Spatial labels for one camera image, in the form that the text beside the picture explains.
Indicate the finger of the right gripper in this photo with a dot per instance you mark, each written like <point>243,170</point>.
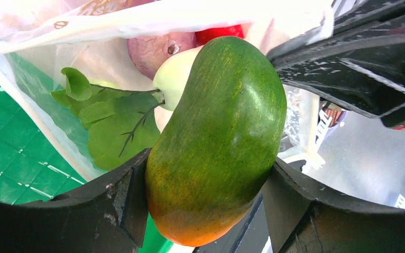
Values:
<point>360,68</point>

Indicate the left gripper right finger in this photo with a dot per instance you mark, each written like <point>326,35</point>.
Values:
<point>304,215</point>

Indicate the green plastic tray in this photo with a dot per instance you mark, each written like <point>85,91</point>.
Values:
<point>32,169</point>

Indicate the clear dotted zip bag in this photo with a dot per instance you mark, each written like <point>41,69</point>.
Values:
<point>39,38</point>

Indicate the purple white onion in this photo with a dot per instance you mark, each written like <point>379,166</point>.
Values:
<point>148,53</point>

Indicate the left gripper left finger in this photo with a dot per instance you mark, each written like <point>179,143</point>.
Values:
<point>107,214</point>

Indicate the white radish with leaves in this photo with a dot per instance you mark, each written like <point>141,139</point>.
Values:
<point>121,123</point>

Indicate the red tomato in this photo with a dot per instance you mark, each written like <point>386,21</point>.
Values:
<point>202,37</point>

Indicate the orange green mango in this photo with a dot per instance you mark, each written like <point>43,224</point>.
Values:
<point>219,146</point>

